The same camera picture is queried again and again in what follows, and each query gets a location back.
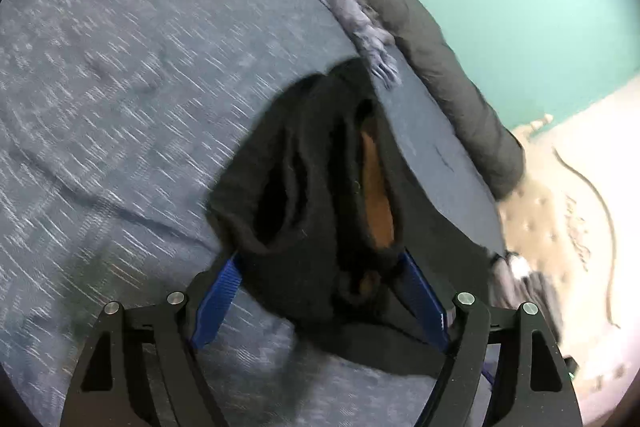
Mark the black pants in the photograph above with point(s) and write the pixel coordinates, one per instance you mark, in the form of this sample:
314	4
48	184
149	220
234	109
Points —
310	207

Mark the blue-grey bed sheet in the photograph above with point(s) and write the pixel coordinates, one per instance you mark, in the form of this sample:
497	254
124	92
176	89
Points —
125	82

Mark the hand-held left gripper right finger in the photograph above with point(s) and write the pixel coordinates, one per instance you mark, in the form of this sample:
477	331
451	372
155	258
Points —
425	297

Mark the grey rolled duvet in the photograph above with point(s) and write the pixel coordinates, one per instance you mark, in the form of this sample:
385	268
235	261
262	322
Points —
425	37

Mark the stack of folded clothes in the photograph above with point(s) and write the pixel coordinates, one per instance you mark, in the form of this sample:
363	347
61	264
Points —
530	287

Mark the light grey crumpled cloth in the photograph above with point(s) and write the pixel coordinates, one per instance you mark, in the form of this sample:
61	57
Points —
355	17

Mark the cream headboard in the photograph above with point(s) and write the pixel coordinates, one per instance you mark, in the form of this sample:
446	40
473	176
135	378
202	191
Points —
550	187

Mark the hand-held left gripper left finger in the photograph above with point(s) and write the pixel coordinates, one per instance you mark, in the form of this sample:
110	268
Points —
220	302

